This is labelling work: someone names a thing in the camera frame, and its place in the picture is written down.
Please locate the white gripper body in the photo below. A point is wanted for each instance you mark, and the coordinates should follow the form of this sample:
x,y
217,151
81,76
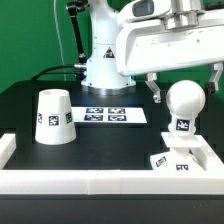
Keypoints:
x,y
147,47

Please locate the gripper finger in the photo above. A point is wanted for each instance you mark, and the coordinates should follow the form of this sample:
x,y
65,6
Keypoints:
x,y
212,86
151,83

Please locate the white lamp bulb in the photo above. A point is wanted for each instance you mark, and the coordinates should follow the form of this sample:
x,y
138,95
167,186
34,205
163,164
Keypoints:
x,y
185,100

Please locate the white lamp base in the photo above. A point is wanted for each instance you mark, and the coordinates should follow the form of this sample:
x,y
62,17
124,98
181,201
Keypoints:
x,y
179,156

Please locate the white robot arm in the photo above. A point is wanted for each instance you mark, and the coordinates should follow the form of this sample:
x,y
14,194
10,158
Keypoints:
x,y
102,76

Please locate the white conical lamp shade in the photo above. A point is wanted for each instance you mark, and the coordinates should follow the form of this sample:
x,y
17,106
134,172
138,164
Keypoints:
x,y
54,123

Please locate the white marker sheet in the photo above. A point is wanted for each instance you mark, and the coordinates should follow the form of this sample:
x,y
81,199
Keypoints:
x,y
109,115

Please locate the white U-shaped fence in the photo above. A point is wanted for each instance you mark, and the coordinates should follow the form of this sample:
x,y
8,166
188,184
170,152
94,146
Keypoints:
x,y
93,182

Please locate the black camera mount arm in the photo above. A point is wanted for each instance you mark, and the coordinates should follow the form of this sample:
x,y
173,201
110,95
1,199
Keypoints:
x,y
74,8

